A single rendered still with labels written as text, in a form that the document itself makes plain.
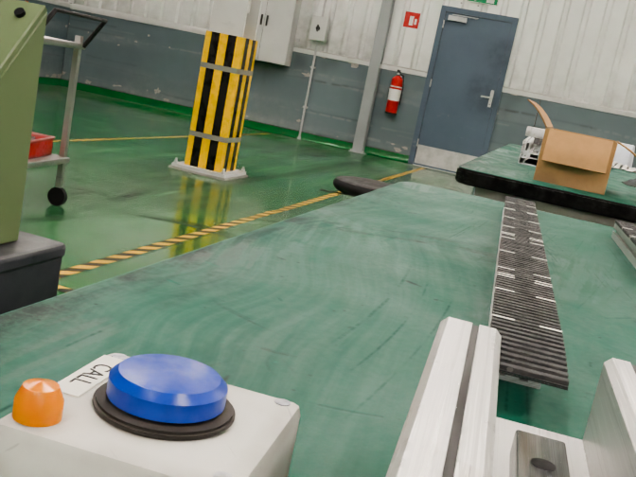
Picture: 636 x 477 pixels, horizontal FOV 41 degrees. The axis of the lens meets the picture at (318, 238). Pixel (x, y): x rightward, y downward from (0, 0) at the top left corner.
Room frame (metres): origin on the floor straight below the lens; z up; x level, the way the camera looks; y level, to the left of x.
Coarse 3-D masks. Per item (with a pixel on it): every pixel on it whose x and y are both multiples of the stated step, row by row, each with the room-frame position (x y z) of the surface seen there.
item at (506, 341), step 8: (504, 336) 0.55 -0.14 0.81; (504, 344) 0.53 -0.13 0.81; (512, 344) 0.53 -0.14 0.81; (520, 344) 0.53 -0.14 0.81; (528, 344) 0.54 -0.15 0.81; (536, 344) 0.54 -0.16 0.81; (536, 352) 0.53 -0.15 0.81; (544, 352) 0.53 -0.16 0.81; (552, 352) 0.54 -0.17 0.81; (560, 352) 0.54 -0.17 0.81
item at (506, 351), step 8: (504, 352) 0.52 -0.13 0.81; (512, 352) 0.52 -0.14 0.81; (520, 352) 0.52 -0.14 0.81; (528, 352) 0.52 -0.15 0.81; (520, 360) 0.51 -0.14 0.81; (528, 360) 0.51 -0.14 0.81; (536, 360) 0.51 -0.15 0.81; (544, 360) 0.52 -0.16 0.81; (552, 360) 0.52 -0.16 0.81; (560, 360) 0.52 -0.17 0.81; (552, 368) 0.51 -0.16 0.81; (560, 368) 0.51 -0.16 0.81
